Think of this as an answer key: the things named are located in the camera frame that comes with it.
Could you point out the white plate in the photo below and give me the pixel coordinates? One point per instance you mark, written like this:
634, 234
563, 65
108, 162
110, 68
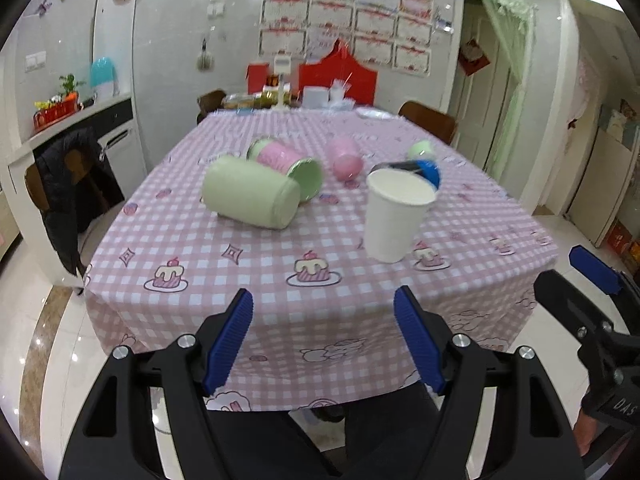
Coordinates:
374, 113

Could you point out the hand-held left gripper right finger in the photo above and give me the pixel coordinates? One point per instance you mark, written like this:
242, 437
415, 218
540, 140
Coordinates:
416, 345

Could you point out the white bottle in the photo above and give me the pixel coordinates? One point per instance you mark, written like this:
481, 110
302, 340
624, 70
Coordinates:
283, 77

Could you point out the white wall switch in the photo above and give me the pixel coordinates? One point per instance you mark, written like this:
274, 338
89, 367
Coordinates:
35, 61

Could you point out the small pink cup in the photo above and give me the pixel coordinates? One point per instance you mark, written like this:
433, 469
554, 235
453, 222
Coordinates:
343, 158

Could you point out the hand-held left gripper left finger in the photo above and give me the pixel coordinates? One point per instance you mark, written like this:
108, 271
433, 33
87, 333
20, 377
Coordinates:
229, 340

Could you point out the pink checkered tablecloth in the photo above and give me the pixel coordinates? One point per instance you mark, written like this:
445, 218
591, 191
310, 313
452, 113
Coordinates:
210, 260

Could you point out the white paper cup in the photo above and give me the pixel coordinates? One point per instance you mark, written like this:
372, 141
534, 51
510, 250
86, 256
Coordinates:
395, 215

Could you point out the blue cup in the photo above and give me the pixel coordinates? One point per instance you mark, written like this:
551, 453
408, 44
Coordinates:
428, 170

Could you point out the person's dark pants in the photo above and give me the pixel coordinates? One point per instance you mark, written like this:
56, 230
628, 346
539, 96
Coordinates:
300, 440

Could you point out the white container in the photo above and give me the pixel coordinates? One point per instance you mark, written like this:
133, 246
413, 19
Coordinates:
316, 96

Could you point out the light green curtain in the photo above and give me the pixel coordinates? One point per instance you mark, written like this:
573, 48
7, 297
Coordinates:
507, 50

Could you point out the blue and white appliance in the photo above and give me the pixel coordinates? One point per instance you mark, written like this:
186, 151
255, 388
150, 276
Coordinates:
104, 76

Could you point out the white door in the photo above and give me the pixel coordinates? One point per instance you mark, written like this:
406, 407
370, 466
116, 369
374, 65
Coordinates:
477, 105

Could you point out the hanging wall brush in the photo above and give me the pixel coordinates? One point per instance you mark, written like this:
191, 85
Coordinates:
205, 58

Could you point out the group of wall certificates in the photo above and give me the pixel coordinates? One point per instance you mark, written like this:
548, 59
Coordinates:
345, 15

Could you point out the small light green cup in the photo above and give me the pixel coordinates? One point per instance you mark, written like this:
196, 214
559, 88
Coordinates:
421, 151

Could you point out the red decorated tray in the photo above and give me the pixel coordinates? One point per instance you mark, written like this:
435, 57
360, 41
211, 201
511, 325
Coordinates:
55, 111

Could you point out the wooden chair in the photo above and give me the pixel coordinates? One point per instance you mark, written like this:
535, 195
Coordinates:
431, 121
40, 185
210, 103

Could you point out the food packets on table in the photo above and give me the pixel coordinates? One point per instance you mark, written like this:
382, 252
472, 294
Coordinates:
247, 101

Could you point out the pink cup with green inside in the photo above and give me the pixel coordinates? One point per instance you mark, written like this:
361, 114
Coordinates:
287, 166

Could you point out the red hanging ornament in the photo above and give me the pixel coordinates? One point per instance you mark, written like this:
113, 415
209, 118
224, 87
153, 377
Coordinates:
472, 57

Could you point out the black jacket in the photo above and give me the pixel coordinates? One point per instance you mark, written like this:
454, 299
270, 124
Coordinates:
75, 195

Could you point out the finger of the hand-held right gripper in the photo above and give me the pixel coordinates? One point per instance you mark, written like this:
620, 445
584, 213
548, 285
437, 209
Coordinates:
595, 266
565, 300

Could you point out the small potted plant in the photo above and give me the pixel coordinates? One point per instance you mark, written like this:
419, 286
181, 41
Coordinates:
70, 87

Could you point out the red cardboard box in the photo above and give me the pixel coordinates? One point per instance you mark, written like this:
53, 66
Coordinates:
259, 79

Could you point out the large light green cup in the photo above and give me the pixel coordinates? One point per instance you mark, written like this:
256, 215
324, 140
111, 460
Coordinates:
250, 192

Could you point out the red gift box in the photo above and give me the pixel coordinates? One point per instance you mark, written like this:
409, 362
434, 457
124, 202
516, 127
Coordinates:
345, 77

